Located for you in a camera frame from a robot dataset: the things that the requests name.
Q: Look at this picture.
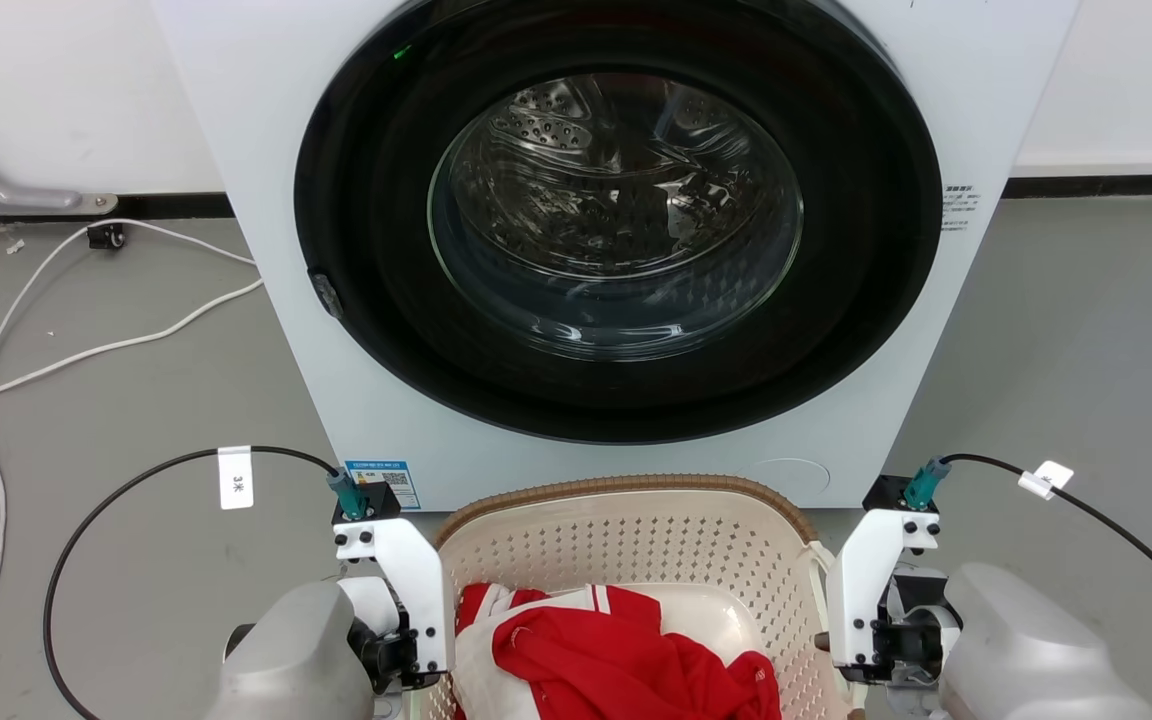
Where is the black door latch handle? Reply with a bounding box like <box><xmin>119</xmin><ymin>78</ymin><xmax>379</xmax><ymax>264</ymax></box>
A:
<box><xmin>308</xmin><ymin>267</ymin><xmax>346</xmax><ymax>321</ymax></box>

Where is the beige perforated laundry basket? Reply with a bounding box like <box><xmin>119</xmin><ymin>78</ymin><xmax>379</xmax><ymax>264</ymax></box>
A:
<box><xmin>432</xmin><ymin>474</ymin><xmax>853</xmax><ymax>720</ymax></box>

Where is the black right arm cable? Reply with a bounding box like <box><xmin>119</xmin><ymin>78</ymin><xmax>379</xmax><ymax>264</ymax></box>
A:
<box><xmin>939</xmin><ymin>453</ymin><xmax>1152</xmax><ymax>720</ymax></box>

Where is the white paper cable tag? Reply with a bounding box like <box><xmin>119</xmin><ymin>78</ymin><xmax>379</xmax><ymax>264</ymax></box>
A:
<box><xmin>217</xmin><ymin>445</ymin><xmax>256</xmax><ymax>512</ymax></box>

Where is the white folded cable tag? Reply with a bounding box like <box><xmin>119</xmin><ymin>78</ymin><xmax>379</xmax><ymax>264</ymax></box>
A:
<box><xmin>1017</xmin><ymin>460</ymin><xmax>1076</xmax><ymax>501</ymax></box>

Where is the teal left cable connector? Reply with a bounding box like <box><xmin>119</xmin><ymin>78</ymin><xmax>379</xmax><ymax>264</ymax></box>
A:
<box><xmin>325</xmin><ymin>467</ymin><xmax>370</xmax><ymax>522</ymax></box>

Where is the round white filter cover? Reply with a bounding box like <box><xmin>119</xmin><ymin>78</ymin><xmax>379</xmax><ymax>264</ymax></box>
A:
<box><xmin>735</xmin><ymin>457</ymin><xmax>831</xmax><ymax>503</ymax></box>

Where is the black round washer door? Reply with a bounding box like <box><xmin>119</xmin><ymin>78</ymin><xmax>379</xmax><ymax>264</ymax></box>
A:
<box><xmin>293</xmin><ymin>0</ymin><xmax>944</xmax><ymax>446</ymax></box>

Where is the teal cable connector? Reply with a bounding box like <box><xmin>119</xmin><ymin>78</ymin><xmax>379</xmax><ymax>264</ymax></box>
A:
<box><xmin>902</xmin><ymin>456</ymin><xmax>953</xmax><ymax>512</ymax></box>
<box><xmin>325</xmin><ymin>467</ymin><xmax>370</xmax><ymax>522</ymax></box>

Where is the white front-load washing machine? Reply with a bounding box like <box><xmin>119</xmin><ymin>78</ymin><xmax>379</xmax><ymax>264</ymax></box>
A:
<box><xmin>151</xmin><ymin>0</ymin><xmax>1082</xmax><ymax>512</ymax></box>

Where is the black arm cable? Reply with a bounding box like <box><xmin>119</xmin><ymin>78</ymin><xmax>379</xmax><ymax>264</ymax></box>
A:
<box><xmin>42</xmin><ymin>445</ymin><xmax>342</xmax><ymax>720</ymax></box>
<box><xmin>939</xmin><ymin>453</ymin><xmax>1152</xmax><ymax>720</ymax></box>

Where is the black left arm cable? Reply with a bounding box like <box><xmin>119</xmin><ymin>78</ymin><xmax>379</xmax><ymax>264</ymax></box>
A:
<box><xmin>42</xmin><ymin>445</ymin><xmax>342</xmax><ymax>720</ymax></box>

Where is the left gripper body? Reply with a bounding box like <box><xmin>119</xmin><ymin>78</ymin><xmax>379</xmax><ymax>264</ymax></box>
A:
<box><xmin>340</xmin><ymin>577</ymin><xmax>440</xmax><ymax>695</ymax></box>

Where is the small printed text label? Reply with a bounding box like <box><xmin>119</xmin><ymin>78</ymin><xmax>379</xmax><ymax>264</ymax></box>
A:
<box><xmin>940</xmin><ymin>183</ymin><xmax>980</xmax><ymax>234</ymax></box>

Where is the blue energy label sticker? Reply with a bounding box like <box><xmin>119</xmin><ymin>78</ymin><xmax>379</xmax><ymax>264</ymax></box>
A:
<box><xmin>344</xmin><ymin>459</ymin><xmax>423</xmax><ymax>512</ymax></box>

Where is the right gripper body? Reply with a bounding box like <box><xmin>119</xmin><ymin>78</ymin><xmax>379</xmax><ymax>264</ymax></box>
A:
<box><xmin>871</xmin><ymin>563</ymin><xmax>964</xmax><ymax>693</ymax></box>

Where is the red and white garment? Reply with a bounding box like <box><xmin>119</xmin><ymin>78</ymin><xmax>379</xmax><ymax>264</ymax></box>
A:
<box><xmin>450</xmin><ymin>583</ymin><xmax>783</xmax><ymax>720</ymax></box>

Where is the teal right cable connector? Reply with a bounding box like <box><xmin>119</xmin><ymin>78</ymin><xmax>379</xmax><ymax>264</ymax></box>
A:
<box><xmin>902</xmin><ymin>456</ymin><xmax>953</xmax><ymax>512</ymax></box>

